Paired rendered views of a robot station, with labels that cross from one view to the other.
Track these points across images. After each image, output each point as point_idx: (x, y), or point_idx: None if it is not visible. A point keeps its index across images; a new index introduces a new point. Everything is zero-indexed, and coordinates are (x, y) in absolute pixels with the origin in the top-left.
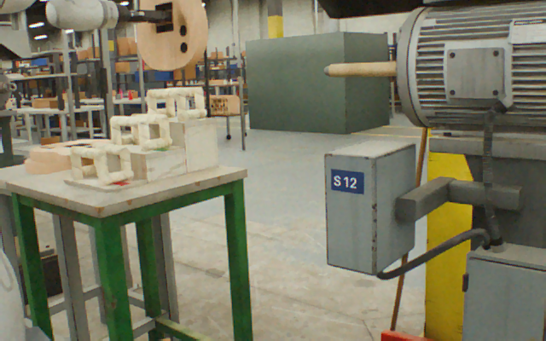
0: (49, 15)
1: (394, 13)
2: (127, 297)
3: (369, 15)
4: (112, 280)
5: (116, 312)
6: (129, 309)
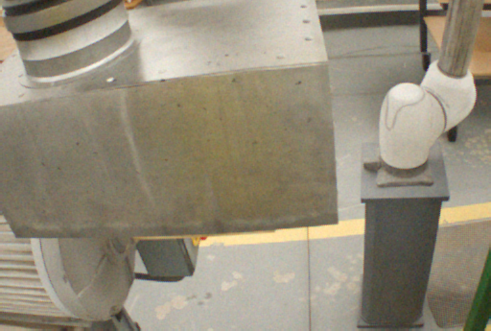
0: None
1: (143, 233)
2: (487, 277)
3: (224, 229)
4: (488, 250)
5: (481, 273)
6: (484, 287)
